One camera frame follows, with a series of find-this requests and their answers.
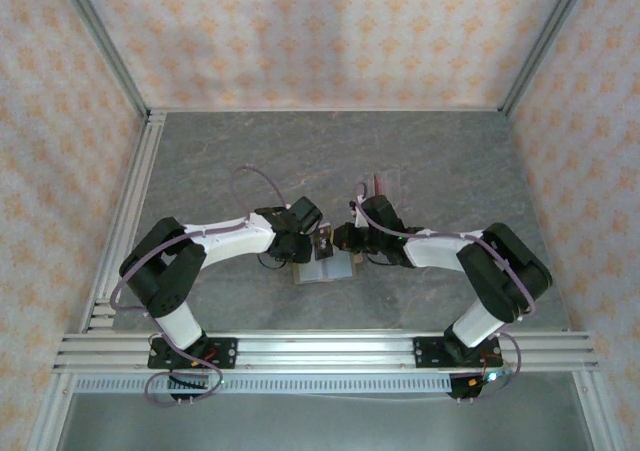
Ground clear acrylic card stand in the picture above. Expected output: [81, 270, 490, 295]
[363, 170, 405, 207]

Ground grey metal panel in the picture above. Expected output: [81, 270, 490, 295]
[59, 393, 611, 451]

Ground patterned fabric backdrop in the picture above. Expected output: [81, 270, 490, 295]
[0, 0, 149, 451]
[67, 0, 584, 110]
[504, 0, 640, 451]

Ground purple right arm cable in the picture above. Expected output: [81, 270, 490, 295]
[347, 181, 539, 405]

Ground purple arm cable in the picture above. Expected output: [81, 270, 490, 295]
[347, 181, 539, 405]
[110, 166, 294, 408]

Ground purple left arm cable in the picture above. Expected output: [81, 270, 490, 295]
[110, 166, 294, 408]

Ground wide aluminium mounting rail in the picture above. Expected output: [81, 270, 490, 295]
[52, 331, 600, 374]

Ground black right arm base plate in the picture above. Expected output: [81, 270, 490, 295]
[412, 335, 503, 371]

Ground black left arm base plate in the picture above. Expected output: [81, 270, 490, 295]
[147, 337, 239, 371]

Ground thin aluminium back rail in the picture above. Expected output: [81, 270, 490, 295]
[148, 104, 505, 114]

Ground slotted grey cable duct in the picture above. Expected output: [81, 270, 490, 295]
[73, 374, 454, 396]

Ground aluminium side rail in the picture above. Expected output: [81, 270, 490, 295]
[79, 110, 168, 332]

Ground aluminium frame post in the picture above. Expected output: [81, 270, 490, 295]
[54, 0, 152, 118]
[499, 0, 597, 117]

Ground aluminium frame leg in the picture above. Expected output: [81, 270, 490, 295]
[572, 370, 629, 451]
[27, 370, 76, 451]

